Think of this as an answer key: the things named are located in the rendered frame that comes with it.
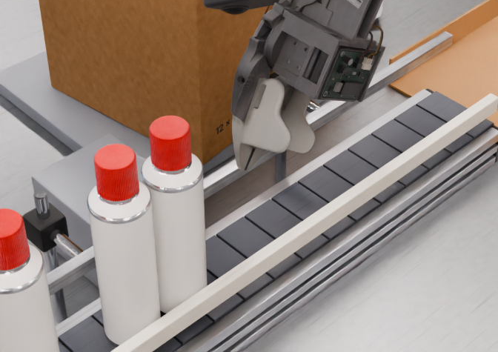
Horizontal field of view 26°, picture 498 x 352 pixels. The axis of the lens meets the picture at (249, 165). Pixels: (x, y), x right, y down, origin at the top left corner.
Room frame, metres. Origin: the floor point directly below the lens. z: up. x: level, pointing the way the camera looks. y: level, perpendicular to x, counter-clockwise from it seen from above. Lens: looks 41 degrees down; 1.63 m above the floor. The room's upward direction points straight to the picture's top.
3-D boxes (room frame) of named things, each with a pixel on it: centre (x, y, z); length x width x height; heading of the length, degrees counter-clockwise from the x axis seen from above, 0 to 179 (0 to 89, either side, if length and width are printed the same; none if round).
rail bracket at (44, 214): (0.68, 0.17, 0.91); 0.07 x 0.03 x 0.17; 43
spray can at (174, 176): (0.68, 0.06, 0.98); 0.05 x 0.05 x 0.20
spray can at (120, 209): (0.64, 0.10, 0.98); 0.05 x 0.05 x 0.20
